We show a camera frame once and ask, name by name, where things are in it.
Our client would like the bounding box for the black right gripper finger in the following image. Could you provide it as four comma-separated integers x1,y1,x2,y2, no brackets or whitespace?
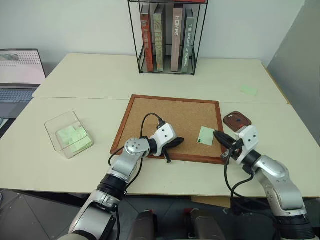
212,130,237,144
216,136,234,152

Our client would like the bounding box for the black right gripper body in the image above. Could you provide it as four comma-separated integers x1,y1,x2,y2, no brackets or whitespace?
221,138,245,161

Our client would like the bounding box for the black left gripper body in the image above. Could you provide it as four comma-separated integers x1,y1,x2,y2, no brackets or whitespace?
161,136,179,152

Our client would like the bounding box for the green sticky note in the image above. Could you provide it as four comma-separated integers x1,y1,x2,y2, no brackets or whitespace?
240,84,259,97
196,125,216,146

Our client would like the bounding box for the brown rounded tray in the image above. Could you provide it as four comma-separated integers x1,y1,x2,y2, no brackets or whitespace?
222,110,252,133

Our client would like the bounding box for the clear plastic box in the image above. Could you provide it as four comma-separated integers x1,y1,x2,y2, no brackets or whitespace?
44,110,96,160

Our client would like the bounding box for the dark rounded shape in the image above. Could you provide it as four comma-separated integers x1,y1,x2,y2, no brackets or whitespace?
129,210,159,240
184,208,226,240

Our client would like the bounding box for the stack of green notes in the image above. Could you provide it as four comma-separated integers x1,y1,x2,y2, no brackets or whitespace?
55,125,93,154

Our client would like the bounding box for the grey book with white title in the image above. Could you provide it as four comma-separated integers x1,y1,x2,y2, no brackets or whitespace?
181,7,196,74

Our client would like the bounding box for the green patterned book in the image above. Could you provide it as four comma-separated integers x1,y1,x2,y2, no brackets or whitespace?
152,3,167,73

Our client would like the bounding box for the red book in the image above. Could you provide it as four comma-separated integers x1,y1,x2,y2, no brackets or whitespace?
139,2,154,73

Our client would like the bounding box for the grey laptop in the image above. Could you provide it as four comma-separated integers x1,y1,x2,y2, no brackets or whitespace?
0,48,48,120

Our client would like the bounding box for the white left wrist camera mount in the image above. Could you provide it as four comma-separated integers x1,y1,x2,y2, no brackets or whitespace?
151,123,177,158

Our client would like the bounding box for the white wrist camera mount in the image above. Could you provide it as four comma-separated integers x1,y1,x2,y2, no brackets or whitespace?
151,123,177,158
234,124,260,161

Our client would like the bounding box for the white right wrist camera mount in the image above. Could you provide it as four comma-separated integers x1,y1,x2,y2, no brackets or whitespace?
234,124,260,161

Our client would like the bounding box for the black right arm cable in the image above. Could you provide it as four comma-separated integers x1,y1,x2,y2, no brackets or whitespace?
220,149,281,240

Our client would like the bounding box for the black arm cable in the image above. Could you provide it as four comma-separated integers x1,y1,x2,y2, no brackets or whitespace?
220,149,281,240
107,113,166,240

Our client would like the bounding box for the cork board with brown frame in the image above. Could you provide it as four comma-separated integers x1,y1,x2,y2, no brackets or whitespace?
109,94,227,166

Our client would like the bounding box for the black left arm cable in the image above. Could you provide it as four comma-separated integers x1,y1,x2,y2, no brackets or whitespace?
107,113,166,240

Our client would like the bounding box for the black wire book rack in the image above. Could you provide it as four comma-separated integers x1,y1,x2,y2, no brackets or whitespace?
127,0,209,76

